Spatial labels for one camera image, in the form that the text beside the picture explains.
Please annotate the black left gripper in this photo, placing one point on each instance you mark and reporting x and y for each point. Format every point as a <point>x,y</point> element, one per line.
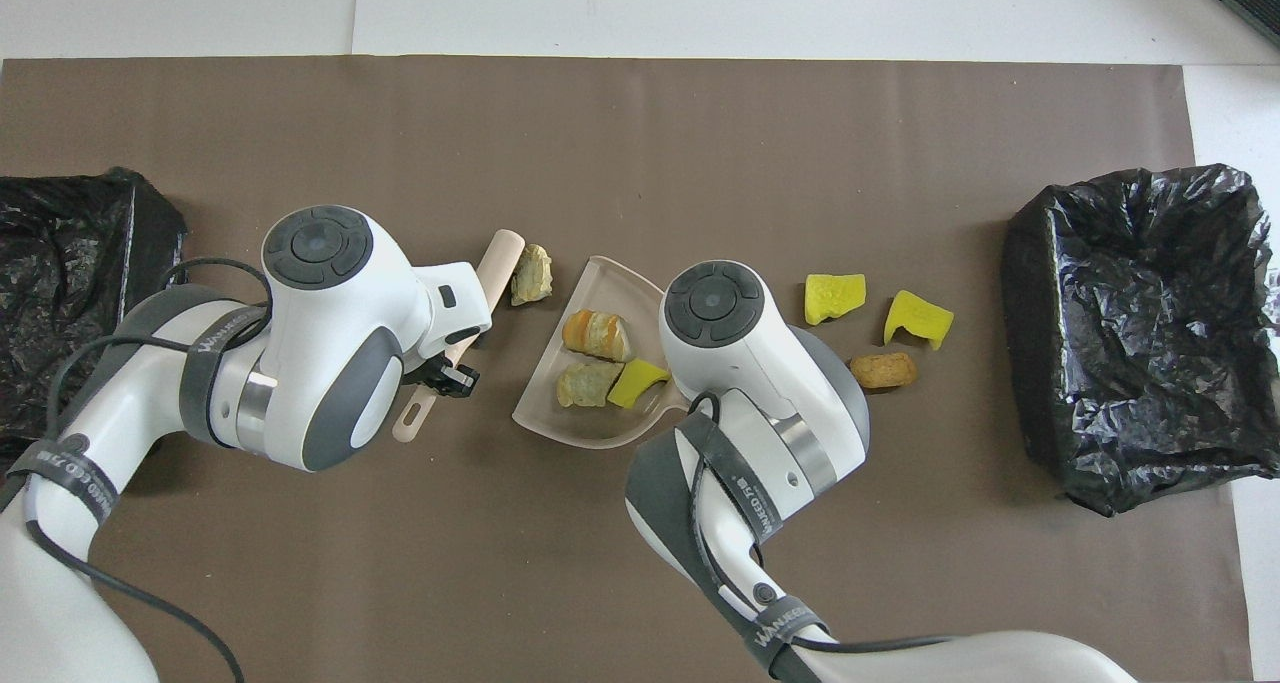
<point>428,373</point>

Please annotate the pale olive foam scrap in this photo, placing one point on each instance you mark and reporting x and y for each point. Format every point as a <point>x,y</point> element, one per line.
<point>588,385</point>

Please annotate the pale yellow ridged foam scrap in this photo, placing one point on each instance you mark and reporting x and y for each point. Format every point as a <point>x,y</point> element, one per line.
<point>532,275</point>

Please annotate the beige hand brush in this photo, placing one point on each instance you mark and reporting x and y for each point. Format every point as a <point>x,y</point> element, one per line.
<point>500,258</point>

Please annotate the beige plastic dustpan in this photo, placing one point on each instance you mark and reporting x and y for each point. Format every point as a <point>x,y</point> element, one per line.
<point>590,428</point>

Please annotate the orange striped foam scrap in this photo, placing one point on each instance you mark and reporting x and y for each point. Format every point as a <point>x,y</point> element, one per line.
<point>597,335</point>

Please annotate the bright yellow wedge sponge scrap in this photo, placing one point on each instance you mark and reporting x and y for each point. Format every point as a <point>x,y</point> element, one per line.
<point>635,383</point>

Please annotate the yellow blocky sponge scrap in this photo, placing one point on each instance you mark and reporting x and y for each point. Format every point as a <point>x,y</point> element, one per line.
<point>832,298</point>

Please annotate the brown potato shaped scrap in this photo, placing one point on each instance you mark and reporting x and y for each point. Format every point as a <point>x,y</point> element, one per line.
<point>885,370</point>

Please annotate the yellow arched sponge scrap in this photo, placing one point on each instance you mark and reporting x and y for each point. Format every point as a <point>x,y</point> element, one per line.
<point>915,313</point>

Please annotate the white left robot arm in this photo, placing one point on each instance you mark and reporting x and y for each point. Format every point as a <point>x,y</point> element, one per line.
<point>330,363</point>

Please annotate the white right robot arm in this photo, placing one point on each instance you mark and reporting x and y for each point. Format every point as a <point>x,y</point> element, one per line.
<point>740,363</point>

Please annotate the flat black bag covered bin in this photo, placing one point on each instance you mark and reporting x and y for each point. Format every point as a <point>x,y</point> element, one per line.
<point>60,263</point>

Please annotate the open crumpled black bag bin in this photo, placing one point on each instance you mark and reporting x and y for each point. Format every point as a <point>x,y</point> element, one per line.
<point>1100,263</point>

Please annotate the brown paper table mat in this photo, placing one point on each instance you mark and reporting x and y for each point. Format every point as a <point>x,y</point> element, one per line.
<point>600,563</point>

